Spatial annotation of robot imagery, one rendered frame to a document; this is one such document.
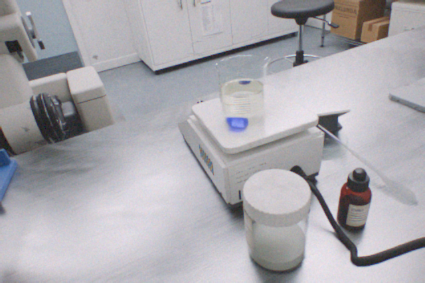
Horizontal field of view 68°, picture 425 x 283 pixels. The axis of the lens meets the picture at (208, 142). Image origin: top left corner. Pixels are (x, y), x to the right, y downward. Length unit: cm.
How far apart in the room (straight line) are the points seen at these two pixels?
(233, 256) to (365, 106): 37
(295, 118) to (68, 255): 30
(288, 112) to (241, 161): 9
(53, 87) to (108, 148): 105
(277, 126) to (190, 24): 264
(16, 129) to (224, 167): 86
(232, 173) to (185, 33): 266
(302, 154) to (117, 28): 310
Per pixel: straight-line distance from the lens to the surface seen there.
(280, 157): 36
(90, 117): 138
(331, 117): 50
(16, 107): 114
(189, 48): 300
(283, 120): 37
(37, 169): 56
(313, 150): 39
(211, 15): 304
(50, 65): 338
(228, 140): 34
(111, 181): 47
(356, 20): 301
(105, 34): 337
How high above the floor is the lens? 102
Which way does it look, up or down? 33 degrees down
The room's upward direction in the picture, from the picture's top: 8 degrees counter-clockwise
